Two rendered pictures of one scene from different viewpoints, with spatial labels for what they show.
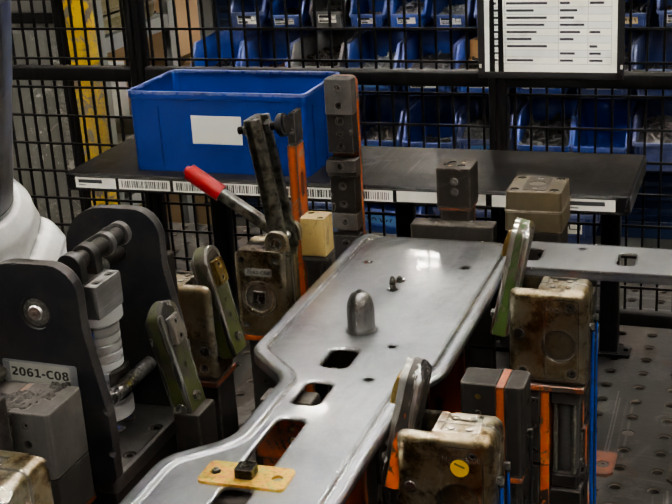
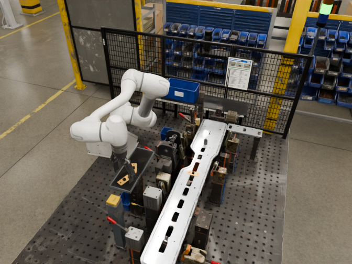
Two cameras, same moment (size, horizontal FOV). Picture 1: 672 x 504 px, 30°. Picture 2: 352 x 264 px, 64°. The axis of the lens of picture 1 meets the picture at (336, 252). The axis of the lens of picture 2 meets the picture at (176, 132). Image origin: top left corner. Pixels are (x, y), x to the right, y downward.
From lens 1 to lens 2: 1.00 m
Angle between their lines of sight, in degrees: 19
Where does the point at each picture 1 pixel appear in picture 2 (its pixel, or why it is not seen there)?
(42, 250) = (153, 119)
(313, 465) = (201, 172)
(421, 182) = (212, 107)
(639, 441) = (242, 151)
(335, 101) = (200, 95)
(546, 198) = (233, 117)
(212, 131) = (178, 94)
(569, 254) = (235, 127)
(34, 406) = (166, 164)
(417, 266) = (212, 128)
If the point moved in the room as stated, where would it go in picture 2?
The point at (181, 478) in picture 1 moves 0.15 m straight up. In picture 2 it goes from (184, 173) to (185, 157)
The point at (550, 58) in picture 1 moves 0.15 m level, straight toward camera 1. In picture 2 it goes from (235, 86) to (235, 94)
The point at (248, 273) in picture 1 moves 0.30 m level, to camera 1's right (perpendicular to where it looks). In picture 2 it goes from (187, 129) to (223, 129)
